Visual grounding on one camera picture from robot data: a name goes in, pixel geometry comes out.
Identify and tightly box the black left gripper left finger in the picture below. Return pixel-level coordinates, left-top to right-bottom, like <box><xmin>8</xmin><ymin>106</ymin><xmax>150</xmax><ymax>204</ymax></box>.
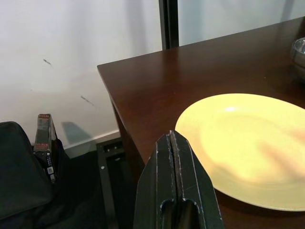
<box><xmin>132</xmin><ymin>133</ymin><xmax>177</xmax><ymax>229</ymax></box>

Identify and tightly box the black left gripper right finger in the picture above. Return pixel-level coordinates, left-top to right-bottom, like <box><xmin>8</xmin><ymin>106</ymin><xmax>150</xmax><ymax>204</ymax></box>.
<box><xmin>170</xmin><ymin>130</ymin><xmax>224</xmax><ymax>229</ymax></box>

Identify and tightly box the yellow round plate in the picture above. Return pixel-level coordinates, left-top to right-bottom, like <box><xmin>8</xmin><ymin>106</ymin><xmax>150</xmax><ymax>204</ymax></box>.
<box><xmin>174</xmin><ymin>93</ymin><xmax>305</xmax><ymax>212</ymax></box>

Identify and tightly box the dark brown wooden table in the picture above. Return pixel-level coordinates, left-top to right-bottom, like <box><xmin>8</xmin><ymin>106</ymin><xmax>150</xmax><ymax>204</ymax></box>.
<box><xmin>97</xmin><ymin>17</ymin><xmax>305</xmax><ymax>229</ymax></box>

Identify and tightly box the dark printed cardboard box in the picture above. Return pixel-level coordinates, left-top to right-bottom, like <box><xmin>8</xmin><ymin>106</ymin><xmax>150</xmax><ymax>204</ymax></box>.
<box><xmin>33</xmin><ymin>114</ymin><xmax>58</xmax><ymax>184</ymax></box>

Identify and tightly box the black fabric bag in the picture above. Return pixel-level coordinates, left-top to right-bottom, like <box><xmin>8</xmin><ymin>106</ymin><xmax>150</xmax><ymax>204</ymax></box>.
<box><xmin>0</xmin><ymin>121</ymin><xmax>112</xmax><ymax>229</ymax></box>

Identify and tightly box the stainless steel bowl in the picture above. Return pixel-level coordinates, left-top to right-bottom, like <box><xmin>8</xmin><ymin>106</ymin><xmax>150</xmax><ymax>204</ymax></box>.
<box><xmin>291</xmin><ymin>37</ymin><xmax>305</xmax><ymax>70</ymax></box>

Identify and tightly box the black metal frame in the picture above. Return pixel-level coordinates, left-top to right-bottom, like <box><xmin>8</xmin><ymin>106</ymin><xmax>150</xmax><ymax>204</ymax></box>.
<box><xmin>96</xmin><ymin>137</ymin><xmax>134</xmax><ymax>229</ymax></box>

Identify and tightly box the black vertical window post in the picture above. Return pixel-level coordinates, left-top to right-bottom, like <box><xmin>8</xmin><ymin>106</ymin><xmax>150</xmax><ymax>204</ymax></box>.
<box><xmin>158</xmin><ymin>0</ymin><xmax>180</xmax><ymax>51</ymax></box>

